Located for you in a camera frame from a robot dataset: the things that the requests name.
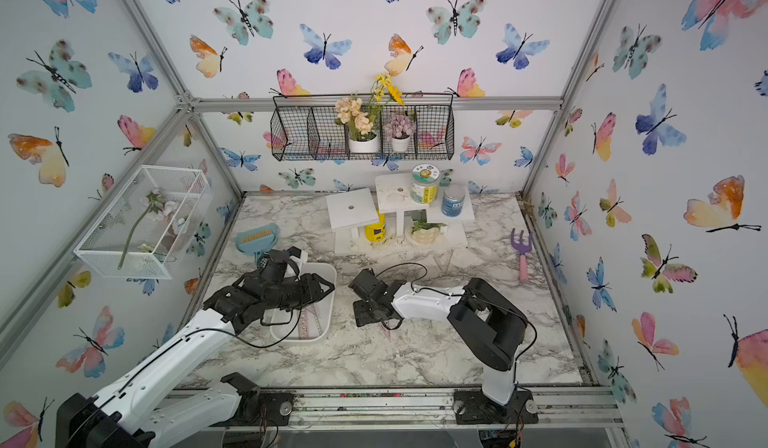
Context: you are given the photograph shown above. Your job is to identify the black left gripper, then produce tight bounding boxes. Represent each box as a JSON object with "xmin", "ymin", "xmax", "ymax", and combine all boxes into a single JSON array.
[{"xmin": 264, "ymin": 273, "xmax": 337, "ymax": 311}]

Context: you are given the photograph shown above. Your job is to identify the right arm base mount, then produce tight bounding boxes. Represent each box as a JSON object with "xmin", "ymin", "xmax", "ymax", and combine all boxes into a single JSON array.
[{"xmin": 453, "ymin": 388, "xmax": 539, "ymax": 425}]

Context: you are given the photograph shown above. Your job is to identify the clear triangle ruler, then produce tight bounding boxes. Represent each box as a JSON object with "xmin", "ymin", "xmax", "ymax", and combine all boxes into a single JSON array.
[{"xmin": 432, "ymin": 250, "xmax": 453, "ymax": 275}]

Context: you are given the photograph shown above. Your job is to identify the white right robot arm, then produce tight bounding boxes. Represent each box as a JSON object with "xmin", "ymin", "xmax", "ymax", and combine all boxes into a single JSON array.
[{"xmin": 349, "ymin": 269, "xmax": 531, "ymax": 406}]

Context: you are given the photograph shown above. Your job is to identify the cream bubble plant pot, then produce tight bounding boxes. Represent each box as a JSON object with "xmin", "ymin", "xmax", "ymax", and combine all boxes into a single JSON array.
[{"xmin": 411, "ymin": 220, "xmax": 446, "ymax": 246}]

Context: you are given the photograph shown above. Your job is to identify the white tiered display stand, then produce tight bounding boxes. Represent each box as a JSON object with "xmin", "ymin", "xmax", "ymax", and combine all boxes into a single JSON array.
[{"xmin": 326, "ymin": 174, "xmax": 475, "ymax": 255}]

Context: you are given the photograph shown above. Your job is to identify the sunflower seed jar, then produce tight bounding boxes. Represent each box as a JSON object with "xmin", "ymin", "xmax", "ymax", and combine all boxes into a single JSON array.
[{"xmin": 410, "ymin": 163, "xmax": 441, "ymax": 205}]

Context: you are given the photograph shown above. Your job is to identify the white storage box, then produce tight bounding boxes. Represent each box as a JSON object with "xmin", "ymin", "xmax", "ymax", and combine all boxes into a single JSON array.
[{"xmin": 267, "ymin": 293, "xmax": 335, "ymax": 344}]

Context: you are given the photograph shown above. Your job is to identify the teal dustpan brush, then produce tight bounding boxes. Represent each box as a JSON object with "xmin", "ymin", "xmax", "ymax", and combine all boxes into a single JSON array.
[{"xmin": 235, "ymin": 223, "xmax": 280, "ymax": 263}]

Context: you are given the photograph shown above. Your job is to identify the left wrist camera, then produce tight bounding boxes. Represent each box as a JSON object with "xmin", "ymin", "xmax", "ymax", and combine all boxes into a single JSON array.
[{"xmin": 284, "ymin": 246, "xmax": 308, "ymax": 277}]

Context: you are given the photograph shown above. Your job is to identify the white pot purple flowers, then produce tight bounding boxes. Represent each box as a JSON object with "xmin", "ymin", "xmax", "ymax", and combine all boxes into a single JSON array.
[{"xmin": 384, "ymin": 113, "xmax": 417, "ymax": 153}]

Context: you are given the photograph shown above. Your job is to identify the white pot beige flowers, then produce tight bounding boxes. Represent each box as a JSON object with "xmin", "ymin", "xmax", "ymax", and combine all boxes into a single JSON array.
[{"xmin": 334, "ymin": 72, "xmax": 404, "ymax": 154}]

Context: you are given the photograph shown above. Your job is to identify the purple pink garden rake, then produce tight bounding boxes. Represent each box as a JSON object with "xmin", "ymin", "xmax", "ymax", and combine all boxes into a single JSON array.
[{"xmin": 510, "ymin": 229, "xmax": 533, "ymax": 284}]

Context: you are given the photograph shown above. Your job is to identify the yellow can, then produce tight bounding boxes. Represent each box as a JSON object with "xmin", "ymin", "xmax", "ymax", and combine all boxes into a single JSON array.
[{"xmin": 364, "ymin": 213, "xmax": 387, "ymax": 243}]

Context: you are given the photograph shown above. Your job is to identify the blue lidded jar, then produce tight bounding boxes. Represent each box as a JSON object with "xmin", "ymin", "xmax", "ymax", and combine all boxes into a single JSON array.
[{"xmin": 441, "ymin": 184, "xmax": 466, "ymax": 218}]

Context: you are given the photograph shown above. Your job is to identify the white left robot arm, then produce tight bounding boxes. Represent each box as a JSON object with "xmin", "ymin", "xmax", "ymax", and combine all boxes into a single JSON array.
[{"xmin": 55, "ymin": 247, "xmax": 335, "ymax": 447}]

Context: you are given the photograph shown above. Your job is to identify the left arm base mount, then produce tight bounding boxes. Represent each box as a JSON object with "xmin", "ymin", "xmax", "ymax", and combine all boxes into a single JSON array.
[{"xmin": 221, "ymin": 373, "xmax": 296, "ymax": 427}]

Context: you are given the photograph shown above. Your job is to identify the white mesh wall box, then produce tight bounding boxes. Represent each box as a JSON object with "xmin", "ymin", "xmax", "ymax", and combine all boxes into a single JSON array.
[{"xmin": 74, "ymin": 165, "xmax": 213, "ymax": 280}]

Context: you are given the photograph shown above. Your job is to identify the black wire wall basket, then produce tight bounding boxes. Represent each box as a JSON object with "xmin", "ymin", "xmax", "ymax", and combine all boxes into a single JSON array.
[{"xmin": 265, "ymin": 92, "xmax": 455, "ymax": 162}]

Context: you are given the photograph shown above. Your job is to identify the artificial pink flower stem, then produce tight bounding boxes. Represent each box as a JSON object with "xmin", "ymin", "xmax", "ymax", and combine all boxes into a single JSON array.
[{"xmin": 117, "ymin": 188, "xmax": 181, "ymax": 272}]

